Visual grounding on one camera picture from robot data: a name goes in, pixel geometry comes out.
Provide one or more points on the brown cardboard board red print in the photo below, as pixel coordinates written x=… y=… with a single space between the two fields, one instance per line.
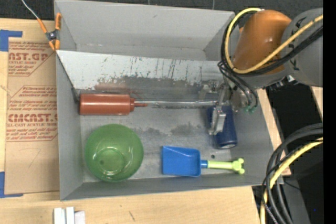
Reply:
x=29 y=154

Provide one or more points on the red-brown squeeze bottle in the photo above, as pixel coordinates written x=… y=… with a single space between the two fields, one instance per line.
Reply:
x=105 y=104

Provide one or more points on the dark blue cup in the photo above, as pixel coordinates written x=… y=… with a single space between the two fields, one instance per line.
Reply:
x=229 y=133

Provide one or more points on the green plastic bowl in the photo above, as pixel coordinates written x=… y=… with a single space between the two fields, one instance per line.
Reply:
x=113 y=153

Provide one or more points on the grey metal bin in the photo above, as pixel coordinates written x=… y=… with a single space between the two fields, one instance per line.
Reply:
x=168 y=128

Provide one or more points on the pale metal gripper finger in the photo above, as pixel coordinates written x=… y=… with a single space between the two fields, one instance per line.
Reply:
x=213 y=120
x=221 y=119

